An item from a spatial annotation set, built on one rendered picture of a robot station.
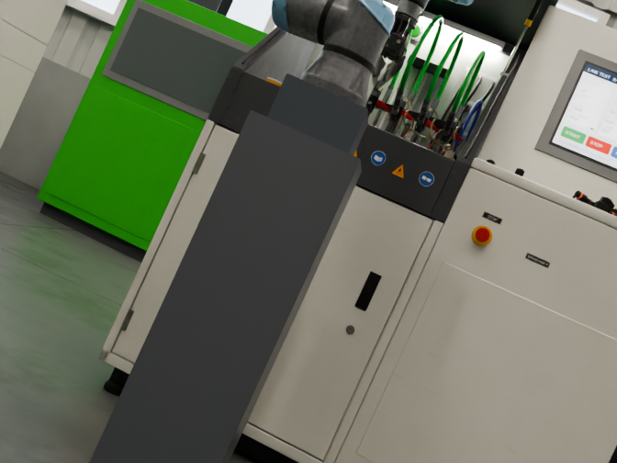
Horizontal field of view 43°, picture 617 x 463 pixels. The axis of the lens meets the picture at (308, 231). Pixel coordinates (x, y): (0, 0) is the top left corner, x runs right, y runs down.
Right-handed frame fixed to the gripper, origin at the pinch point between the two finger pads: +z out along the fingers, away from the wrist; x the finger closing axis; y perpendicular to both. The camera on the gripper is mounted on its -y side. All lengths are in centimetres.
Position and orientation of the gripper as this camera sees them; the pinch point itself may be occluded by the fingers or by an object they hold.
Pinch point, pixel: (376, 84)
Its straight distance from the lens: 236.2
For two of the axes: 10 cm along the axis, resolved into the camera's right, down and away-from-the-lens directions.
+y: -1.7, -0.7, -9.8
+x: 8.9, 4.1, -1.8
